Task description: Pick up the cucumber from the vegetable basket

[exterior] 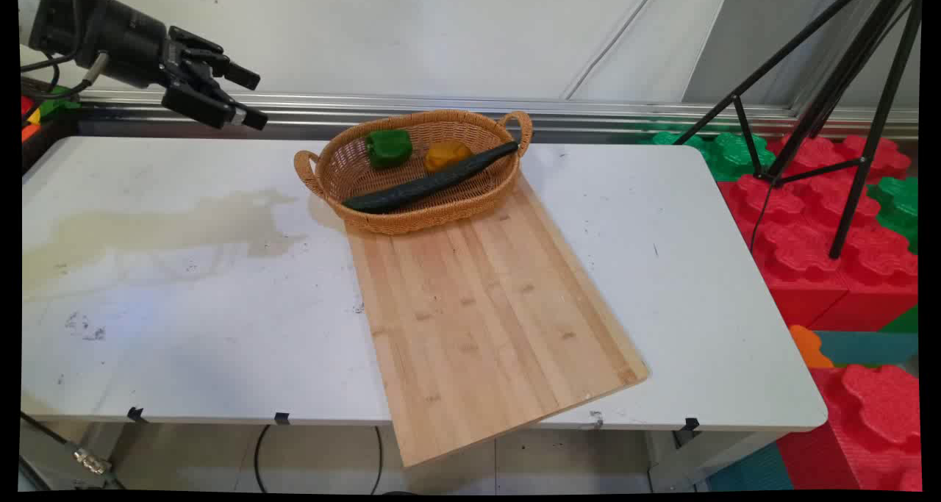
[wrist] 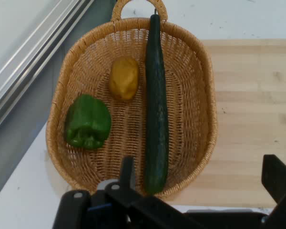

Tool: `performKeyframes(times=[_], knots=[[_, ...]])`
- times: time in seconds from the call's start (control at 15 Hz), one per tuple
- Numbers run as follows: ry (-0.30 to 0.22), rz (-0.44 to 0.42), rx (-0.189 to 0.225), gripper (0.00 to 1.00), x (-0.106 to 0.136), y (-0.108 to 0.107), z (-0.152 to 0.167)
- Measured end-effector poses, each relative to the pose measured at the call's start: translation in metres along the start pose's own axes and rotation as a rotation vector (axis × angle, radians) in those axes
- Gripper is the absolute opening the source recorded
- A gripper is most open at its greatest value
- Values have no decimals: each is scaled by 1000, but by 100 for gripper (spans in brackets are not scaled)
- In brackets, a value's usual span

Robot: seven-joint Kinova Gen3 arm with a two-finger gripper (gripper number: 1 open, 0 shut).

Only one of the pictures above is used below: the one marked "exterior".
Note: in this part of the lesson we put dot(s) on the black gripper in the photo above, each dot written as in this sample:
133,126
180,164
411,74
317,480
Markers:
110,35

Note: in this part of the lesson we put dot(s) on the dark green cucumber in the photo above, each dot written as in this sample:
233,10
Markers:
426,184

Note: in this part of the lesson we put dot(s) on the small coloured foam blocks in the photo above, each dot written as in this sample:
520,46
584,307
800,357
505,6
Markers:
45,109

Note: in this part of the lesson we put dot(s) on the green bell pepper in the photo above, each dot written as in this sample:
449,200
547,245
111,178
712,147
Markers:
388,148

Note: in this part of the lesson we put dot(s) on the orange bell pepper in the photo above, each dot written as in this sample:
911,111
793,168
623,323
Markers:
445,156

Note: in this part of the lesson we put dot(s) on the woven wicker basket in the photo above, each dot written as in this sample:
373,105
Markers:
434,204

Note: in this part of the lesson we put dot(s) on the black table edge clip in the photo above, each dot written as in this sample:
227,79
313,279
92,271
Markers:
691,424
135,414
281,418

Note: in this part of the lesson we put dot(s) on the bamboo cutting board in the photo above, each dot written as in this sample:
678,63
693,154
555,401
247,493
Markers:
485,318

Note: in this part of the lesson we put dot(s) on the green foam block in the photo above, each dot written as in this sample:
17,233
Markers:
724,153
897,204

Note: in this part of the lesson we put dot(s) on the large red foam block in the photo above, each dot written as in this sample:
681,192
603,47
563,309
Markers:
809,267

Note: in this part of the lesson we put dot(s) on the black tripod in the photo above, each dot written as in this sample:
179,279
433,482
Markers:
845,83

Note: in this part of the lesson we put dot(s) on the orange foam piece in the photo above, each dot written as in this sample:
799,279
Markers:
807,348

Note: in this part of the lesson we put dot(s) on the teal foam floor mat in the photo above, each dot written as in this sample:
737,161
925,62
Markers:
750,472

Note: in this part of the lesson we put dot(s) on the aluminium wall rail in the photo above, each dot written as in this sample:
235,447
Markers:
588,112

